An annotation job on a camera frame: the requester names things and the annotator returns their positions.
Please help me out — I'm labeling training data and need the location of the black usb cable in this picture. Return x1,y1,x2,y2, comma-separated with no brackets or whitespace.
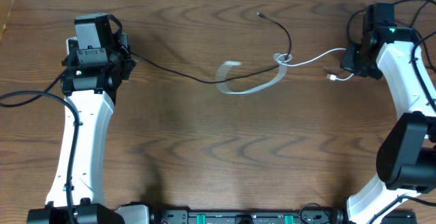
129,12,293,84

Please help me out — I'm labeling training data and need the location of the white cable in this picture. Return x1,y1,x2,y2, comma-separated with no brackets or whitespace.
214,48,355,95

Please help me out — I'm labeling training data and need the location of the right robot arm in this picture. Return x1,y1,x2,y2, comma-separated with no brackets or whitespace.
330,3,435,223

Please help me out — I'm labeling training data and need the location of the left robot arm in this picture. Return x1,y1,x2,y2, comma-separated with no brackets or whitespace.
27,13,150,223

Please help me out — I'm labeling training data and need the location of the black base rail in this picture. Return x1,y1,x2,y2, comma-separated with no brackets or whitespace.
149,209,418,224

